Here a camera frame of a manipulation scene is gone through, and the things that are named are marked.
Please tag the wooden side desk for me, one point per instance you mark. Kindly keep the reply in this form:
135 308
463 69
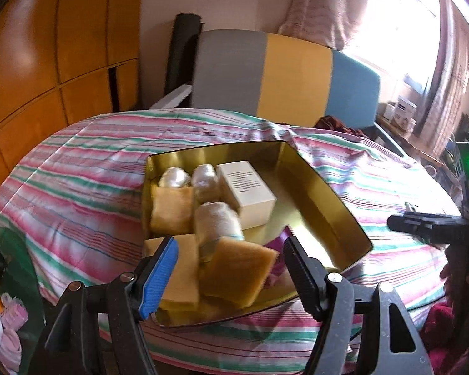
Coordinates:
426 152

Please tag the pink patterned curtain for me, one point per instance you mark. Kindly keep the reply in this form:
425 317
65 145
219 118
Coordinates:
449 86
328 4

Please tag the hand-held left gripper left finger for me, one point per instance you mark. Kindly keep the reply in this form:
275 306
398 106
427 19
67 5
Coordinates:
160 277

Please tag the yellow sponge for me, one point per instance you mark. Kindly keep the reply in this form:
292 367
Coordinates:
185 277
172 211
238 273

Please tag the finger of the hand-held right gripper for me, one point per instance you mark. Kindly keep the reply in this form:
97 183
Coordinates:
426 228

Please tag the white box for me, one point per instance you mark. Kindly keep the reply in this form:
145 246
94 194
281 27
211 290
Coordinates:
404 108

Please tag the grey yellow blue chair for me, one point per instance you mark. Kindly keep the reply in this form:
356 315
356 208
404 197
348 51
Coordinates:
297 78

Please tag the striped blanket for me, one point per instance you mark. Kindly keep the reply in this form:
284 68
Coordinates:
82 172

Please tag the beige cardboard box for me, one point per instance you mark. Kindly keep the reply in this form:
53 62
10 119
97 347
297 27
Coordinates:
246 191

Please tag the black rolled mat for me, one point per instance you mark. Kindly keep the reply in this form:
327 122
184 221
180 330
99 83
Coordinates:
181 47

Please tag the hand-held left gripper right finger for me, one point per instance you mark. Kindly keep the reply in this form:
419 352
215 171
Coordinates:
303 277

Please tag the white foam board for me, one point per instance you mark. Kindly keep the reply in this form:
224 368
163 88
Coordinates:
172 97

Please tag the dark red cloth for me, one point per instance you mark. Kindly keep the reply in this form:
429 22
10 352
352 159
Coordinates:
336 124

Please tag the pink striped sock roll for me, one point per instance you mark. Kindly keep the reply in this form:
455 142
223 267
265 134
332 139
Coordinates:
13 310
8 349

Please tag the glass side table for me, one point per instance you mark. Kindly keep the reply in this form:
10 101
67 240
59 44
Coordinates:
19 258

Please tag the maroon and gold tin box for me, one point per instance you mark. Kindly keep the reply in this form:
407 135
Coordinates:
316 211

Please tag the person's right forearm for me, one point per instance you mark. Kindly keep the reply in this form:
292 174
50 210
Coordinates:
465 277

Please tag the magenta garment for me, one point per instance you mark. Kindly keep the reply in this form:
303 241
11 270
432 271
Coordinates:
453 340

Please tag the wooden wardrobe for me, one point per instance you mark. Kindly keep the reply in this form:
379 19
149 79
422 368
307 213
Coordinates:
43 66

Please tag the plastic-wrapped white bundle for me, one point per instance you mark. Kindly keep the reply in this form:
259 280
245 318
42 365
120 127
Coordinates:
174 177
206 182

